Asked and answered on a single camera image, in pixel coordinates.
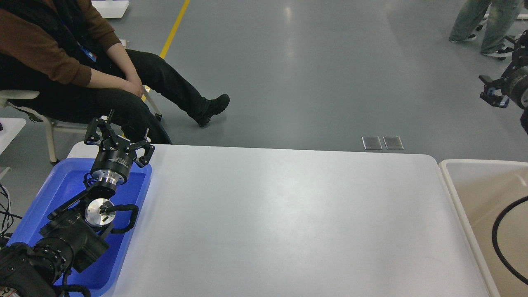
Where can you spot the white side table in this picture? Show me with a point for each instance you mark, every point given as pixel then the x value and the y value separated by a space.
pixel 10 128

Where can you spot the seated person brown sweater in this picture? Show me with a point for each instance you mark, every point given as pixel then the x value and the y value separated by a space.
pixel 68 53

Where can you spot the white flat board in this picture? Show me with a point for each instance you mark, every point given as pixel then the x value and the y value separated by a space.
pixel 111 9

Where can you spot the right metal floor plate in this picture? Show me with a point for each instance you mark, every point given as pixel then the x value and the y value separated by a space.
pixel 393 143

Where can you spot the beige plastic bin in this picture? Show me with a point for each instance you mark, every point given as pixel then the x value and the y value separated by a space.
pixel 480 191

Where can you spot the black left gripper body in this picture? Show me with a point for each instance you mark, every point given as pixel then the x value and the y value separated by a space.
pixel 114 160

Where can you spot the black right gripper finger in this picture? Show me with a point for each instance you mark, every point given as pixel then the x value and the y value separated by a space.
pixel 489 88
pixel 520 54

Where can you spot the white chair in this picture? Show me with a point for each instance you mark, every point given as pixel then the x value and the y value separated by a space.
pixel 51 125

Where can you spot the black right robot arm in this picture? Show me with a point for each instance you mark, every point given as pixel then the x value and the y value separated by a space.
pixel 524 121

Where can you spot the left metal floor plate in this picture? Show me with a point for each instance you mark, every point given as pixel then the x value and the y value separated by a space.
pixel 372 143

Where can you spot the metal floor plate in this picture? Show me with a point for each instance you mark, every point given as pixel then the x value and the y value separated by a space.
pixel 393 143
pixel 372 143

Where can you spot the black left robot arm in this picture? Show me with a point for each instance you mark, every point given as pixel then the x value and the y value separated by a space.
pixel 74 237

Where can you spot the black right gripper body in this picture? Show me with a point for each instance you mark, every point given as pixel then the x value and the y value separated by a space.
pixel 515 85

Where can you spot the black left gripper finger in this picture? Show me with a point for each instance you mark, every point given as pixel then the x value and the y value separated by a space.
pixel 142 151
pixel 100 133

